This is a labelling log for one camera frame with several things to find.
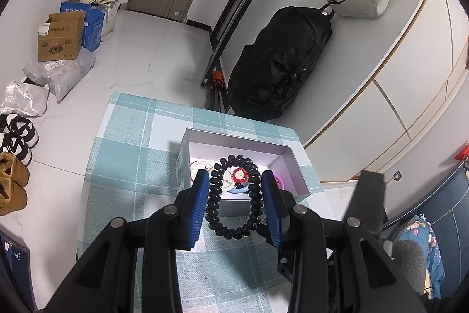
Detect clear plastic package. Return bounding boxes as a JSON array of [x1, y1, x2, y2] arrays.
[[22, 60, 50, 86], [1, 80, 50, 117]]

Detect grey plastic parcel bags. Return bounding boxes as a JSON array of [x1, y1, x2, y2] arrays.
[[47, 48, 96, 101]]

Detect black folded tripod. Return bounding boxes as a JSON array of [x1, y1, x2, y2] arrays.
[[201, 0, 288, 114]]

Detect blue printed blanket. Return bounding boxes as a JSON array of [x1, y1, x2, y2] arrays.
[[394, 214, 446, 299]]

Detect teal checkered tablecloth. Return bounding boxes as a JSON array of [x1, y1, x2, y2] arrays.
[[75, 91, 323, 313]]

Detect grey jewelry box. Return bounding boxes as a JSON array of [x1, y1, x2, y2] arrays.
[[176, 128, 312, 218]]

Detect black beaded bracelet with charm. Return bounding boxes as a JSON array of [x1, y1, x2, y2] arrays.
[[205, 154, 265, 240]]

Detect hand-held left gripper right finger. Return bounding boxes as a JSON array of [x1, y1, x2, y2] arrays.
[[261, 170, 427, 313]]

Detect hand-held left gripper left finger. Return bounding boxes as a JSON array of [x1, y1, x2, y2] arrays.
[[44, 169, 210, 313]]

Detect blue cardboard box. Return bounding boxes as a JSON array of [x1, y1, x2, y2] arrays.
[[60, 0, 106, 53]]

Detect dark blue shoe box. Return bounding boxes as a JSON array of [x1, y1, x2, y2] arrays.
[[0, 229, 33, 313]]

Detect brown cardboard box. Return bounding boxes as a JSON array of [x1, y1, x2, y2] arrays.
[[37, 11, 86, 62]]

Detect grey foam cover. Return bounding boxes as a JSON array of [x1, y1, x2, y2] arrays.
[[383, 239, 427, 295]]

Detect white round disc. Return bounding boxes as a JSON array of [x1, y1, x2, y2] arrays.
[[191, 161, 235, 194]]

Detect black and white sneaker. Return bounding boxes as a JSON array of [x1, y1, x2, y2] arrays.
[[0, 131, 33, 167], [0, 113, 40, 148]]

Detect dark blue padded headboard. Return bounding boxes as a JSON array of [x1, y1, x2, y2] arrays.
[[381, 159, 469, 299]]

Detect black backpack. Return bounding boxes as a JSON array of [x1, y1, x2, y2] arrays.
[[227, 5, 335, 122]]

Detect brown shoe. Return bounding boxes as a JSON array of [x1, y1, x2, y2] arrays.
[[0, 152, 30, 187], [0, 175, 28, 216]]

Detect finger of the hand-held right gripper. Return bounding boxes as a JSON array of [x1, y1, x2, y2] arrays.
[[256, 221, 294, 280]]

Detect white wardrobe with wood trim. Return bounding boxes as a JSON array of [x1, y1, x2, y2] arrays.
[[300, 0, 469, 185]]

